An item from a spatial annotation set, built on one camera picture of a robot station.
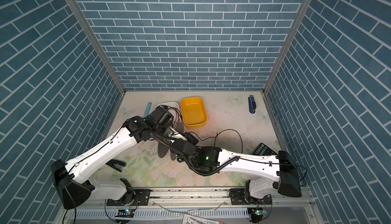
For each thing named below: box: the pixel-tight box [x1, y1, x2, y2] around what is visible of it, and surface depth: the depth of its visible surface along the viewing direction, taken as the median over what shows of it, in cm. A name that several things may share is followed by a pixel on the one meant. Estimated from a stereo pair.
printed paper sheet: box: [182, 213, 226, 224], surface depth 69 cm
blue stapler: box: [247, 95, 257, 114], surface depth 110 cm
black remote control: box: [252, 142, 278, 156], surface depth 91 cm
